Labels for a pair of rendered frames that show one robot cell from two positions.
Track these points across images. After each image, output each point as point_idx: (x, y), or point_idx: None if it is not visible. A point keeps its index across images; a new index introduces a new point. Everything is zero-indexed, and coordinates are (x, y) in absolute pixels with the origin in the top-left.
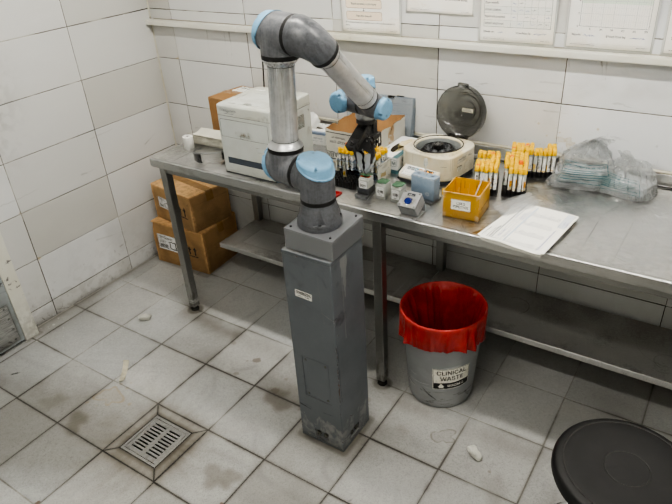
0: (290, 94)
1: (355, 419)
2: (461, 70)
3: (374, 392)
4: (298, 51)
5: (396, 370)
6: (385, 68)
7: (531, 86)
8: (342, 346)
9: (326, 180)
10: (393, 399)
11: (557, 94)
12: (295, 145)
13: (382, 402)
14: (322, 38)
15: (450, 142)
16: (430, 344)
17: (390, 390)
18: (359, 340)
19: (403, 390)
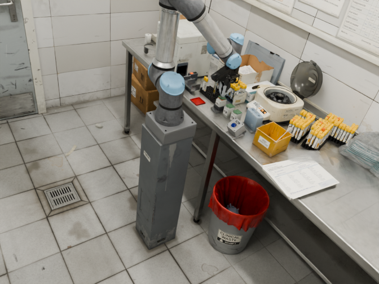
0: (170, 31)
1: (163, 235)
2: (318, 52)
3: (188, 223)
4: (175, 5)
5: (208, 216)
6: (274, 33)
7: (358, 80)
8: (161, 194)
9: (173, 94)
10: (195, 233)
11: (373, 92)
12: (167, 65)
13: (188, 231)
14: (192, 1)
15: (290, 97)
16: (220, 214)
17: (197, 226)
18: (176, 194)
19: (205, 230)
